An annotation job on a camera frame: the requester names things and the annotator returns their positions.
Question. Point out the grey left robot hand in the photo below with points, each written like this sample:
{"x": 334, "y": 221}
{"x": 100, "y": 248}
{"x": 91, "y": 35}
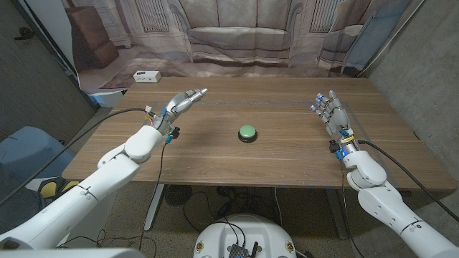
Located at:
{"x": 174, "y": 109}

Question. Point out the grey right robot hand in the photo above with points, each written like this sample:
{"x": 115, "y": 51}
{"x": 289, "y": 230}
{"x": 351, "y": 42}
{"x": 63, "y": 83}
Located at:
{"x": 337, "y": 117}

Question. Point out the green push button black base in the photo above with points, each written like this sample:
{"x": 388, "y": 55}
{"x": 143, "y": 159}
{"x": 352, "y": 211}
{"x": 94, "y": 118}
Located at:
{"x": 247, "y": 132}

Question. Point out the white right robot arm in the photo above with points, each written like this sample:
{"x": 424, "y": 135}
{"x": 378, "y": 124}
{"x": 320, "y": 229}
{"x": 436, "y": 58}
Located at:
{"x": 383, "y": 204}

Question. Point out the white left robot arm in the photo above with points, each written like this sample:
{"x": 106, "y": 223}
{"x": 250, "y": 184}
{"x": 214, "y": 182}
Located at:
{"x": 82, "y": 193}

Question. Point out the white power box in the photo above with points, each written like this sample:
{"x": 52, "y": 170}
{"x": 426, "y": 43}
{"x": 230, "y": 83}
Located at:
{"x": 146, "y": 76}

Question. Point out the black round floor fan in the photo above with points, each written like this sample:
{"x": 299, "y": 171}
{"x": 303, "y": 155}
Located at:
{"x": 178, "y": 195}

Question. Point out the grey table leg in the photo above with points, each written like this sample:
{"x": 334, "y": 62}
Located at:
{"x": 336, "y": 215}

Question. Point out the white table leg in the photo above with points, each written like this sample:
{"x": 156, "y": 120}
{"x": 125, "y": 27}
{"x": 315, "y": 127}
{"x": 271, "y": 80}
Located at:
{"x": 153, "y": 211}

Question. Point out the printed sofa room backdrop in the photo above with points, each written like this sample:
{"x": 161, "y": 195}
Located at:
{"x": 236, "y": 21}

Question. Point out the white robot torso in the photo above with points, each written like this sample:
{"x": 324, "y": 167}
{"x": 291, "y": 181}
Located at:
{"x": 251, "y": 229}

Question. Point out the black device on torso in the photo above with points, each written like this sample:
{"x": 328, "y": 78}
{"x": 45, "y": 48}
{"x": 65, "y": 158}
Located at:
{"x": 238, "y": 251}

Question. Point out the white robot body edge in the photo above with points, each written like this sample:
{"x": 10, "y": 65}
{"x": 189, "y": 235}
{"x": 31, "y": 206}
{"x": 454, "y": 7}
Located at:
{"x": 71, "y": 253}

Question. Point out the person leg in jeans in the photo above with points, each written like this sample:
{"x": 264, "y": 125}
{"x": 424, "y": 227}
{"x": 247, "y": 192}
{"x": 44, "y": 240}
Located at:
{"x": 18, "y": 208}

